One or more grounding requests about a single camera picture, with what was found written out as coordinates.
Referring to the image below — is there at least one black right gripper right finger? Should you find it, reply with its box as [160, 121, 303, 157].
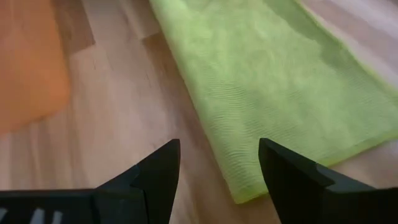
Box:
[258, 138, 374, 224]

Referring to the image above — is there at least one green microfiber towel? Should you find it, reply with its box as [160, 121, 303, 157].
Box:
[149, 0, 398, 205]

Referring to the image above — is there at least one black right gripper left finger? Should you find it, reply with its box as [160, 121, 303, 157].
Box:
[93, 139, 181, 224]

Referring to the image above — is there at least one orange translucent plastic bin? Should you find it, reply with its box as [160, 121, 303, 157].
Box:
[0, 0, 71, 134]

